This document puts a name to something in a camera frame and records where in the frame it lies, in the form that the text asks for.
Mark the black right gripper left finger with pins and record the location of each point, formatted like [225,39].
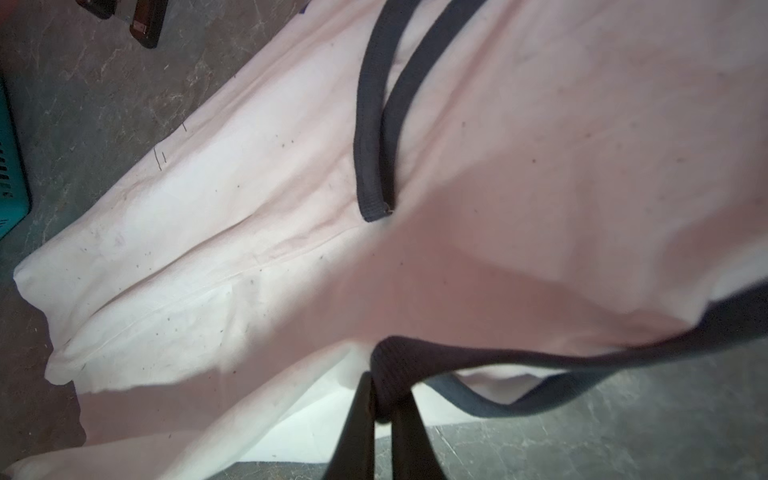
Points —
[354,456]

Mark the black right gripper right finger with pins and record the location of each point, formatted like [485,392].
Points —
[413,457]

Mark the white tank top navy trim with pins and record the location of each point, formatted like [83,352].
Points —
[492,205]

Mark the teal plastic laundry basket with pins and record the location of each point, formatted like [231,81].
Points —
[15,200]

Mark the small black stapler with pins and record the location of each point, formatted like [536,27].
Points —
[144,18]

